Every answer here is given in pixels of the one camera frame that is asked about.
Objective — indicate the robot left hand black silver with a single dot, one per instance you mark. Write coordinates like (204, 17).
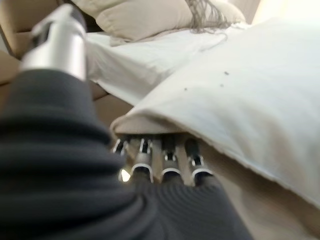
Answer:
(50, 162)

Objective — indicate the white duvet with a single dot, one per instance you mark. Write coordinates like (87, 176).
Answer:
(237, 87)

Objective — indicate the white sheeted mattress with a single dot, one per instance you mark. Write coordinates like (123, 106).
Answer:
(140, 57)

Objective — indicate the large beige pillow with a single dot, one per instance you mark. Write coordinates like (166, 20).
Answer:
(145, 17)

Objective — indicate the grey fringed cushion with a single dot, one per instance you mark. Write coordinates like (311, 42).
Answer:
(202, 15)

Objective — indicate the white textured under blanket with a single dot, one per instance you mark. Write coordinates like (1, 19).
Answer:
(262, 212)

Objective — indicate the small beige pillow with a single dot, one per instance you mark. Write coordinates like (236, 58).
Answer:
(235, 13)

